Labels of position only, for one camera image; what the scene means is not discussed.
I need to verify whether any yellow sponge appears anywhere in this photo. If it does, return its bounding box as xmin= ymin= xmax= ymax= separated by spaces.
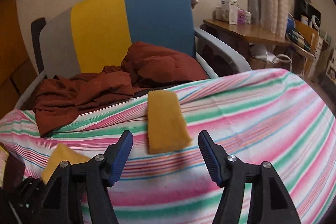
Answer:
xmin=147 ymin=90 xmax=192 ymax=155
xmin=41 ymin=143 xmax=90 ymax=185

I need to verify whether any black shelf with appliances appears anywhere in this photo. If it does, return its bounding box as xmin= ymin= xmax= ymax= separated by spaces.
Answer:
xmin=294 ymin=0 xmax=321 ymax=31

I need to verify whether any striped pink green blanket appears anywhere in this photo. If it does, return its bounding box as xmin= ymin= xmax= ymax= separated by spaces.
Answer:
xmin=1 ymin=69 xmax=335 ymax=223

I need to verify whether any rust brown garment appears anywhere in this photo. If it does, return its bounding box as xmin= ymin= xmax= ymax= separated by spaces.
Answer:
xmin=33 ymin=42 xmax=208 ymax=138

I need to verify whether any grey bed rail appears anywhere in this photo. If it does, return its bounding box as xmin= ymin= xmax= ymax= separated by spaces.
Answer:
xmin=194 ymin=27 xmax=252 ymax=79

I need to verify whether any white carton on desk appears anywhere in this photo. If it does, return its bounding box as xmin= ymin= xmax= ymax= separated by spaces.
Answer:
xmin=222 ymin=0 xmax=238 ymax=25

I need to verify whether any yellow sponge back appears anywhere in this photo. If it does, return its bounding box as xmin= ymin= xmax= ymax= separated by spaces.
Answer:
xmin=41 ymin=143 xmax=90 ymax=185

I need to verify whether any pink jar on desk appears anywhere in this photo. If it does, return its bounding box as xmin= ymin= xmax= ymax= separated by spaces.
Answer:
xmin=238 ymin=9 xmax=252 ymax=24

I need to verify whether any wooden desk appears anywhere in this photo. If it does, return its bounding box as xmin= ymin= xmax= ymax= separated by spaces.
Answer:
xmin=203 ymin=19 xmax=290 ymax=47

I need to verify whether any wooden wardrobe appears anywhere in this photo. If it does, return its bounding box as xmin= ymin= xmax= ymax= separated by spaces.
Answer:
xmin=0 ymin=0 xmax=37 ymax=117

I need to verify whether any grey yellow blue headboard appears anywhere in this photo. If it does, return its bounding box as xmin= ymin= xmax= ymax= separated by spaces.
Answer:
xmin=40 ymin=0 xmax=196 ymax=78

